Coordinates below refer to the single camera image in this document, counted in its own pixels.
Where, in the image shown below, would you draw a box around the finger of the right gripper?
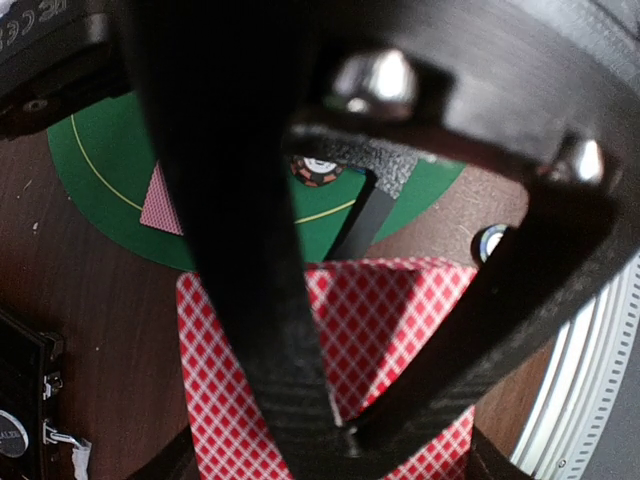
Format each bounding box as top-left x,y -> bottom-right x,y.
119,1 -> 349,479
284,120 -> 625,468

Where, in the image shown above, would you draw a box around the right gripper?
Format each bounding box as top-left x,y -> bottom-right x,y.
279,0 -> 640,166

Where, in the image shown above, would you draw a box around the green poker chip stack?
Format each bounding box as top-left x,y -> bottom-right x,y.
471,224 -> 514,264

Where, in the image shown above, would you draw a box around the orange chips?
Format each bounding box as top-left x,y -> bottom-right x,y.
290,156 -> 345,188

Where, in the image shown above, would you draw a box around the red card being dealt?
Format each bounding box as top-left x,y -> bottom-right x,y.
139,163 -> 183,236

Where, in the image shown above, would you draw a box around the red backed card deck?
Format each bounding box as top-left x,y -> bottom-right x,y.
176,258 -> 475,479

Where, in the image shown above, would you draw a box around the round green poker mat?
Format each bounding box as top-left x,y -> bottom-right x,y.
48,92 -> 466,274

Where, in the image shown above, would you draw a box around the black poker case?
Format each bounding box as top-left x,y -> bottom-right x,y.
1,309 -> 64,479

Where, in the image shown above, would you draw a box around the clear dealer puck in case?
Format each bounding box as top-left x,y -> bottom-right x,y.
0,410 -> 29,458

